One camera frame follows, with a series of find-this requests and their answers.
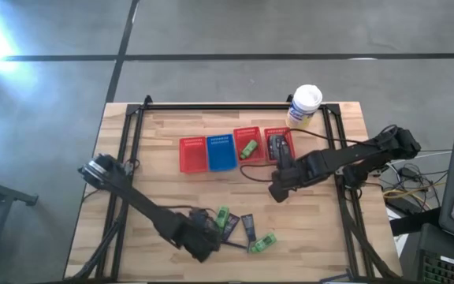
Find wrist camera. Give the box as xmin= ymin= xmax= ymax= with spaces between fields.
xmin=189 ymin=242 xmax=217 ymax=264
xmin=268 ymin=180 xmax=292 ymax=204

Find backlit computer keyboard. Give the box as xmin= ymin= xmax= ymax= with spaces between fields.
xmin=416 ymin=252 xmax=454 ymax=284

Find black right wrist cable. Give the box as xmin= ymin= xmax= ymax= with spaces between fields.
xmin=239 ymin=163 xmax=281 ymax=184

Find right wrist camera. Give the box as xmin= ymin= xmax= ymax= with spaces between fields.
xmin=268 ymin=180 xmax=292 ymax=204

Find black aluminium rig frame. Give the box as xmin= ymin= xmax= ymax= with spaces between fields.
xmin=64 ymin=94 xmax=404 ymax=282

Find Lysol wipes canister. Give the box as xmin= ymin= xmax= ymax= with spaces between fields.
xmin=285 ymin=84 xmax=324 ymax=130

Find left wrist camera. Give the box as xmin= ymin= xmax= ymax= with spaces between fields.
xmin=189 ymin=242 xmax=217 ymax=264

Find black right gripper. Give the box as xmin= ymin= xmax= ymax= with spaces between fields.
xmin=272 ymin=149 xmax=306 ymax=186

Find red plastic basket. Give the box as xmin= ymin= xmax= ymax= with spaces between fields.
xmin=178 ymin=136 xmax=210 ymax=174
xmin=263 ymin=125 xmax=296 ymax=163
xmin=233 ymin=125 xmax=266 ymax=164

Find green travel bottle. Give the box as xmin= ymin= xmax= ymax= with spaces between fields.
xmin=249 ymin=232 xmax=278 ymax=254
xmin=239 ymin=139 xmax=259 ymax=161
xmin=215 ymin=205 xmax=231 ymax=230

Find black flat strap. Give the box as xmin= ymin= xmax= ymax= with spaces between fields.
xmin=389 ymin=207 xmax=441 ymax=237

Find yellow cable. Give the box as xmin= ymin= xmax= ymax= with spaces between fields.
xmin=382 ymin=183 xmax=447 ymax=198

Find blue plastic basket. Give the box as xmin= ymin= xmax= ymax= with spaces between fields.
xmin=206 ymin=133 xmax=239 ymax=173

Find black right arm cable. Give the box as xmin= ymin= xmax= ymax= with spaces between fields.
xmin=288 ymin=124 xmax=400 ymax=146

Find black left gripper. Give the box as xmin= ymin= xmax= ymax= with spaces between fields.
xmin=171 ymin=208 xmax=223 ymax=254

